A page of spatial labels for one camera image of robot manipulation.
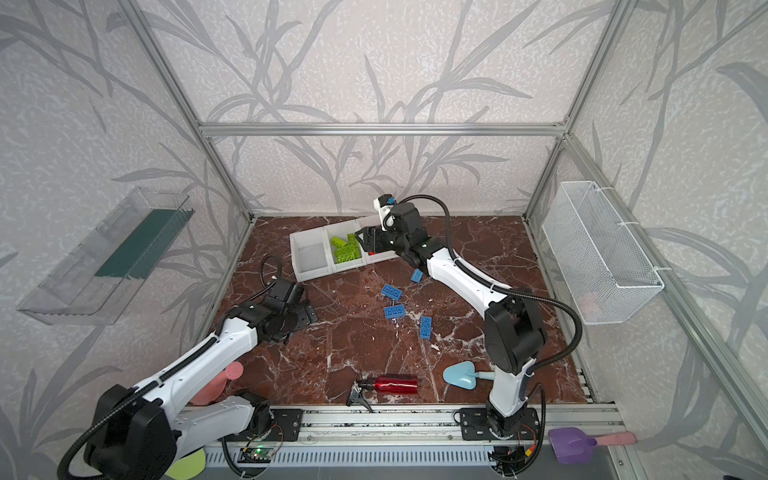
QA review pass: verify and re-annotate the white three-compartment bin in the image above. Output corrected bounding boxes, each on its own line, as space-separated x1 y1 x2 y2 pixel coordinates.
290 215 396 282

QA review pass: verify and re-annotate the purple toy shovel pink handle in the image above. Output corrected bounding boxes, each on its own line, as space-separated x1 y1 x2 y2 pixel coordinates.
549 427 637 465

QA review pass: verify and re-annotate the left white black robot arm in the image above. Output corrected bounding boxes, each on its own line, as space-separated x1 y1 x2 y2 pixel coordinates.
56 276 317 479

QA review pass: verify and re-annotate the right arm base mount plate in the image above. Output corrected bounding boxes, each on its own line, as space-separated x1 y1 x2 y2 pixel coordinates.
455 406 541 441

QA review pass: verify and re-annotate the clear plastic wall shelf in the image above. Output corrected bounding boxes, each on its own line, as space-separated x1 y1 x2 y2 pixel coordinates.
17 187 195 326

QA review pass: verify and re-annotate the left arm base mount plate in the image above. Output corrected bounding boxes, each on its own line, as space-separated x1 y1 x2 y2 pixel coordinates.
264 408 304 443

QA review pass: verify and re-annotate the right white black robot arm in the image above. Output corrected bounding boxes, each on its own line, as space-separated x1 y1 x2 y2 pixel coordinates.
355 194 584 439

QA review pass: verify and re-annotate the left green-lit circuit board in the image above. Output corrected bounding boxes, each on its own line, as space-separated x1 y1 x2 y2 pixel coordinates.
237 445 282 465

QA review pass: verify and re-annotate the aluminium front rail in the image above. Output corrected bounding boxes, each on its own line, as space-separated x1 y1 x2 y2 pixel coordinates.
161 403 628 448

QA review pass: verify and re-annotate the white wire mesh basket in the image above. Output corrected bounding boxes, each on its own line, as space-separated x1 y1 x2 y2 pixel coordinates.
543 181 665 325

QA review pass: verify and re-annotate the light blue toy shovel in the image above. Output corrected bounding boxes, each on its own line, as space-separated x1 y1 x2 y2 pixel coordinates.
442 361 495 390

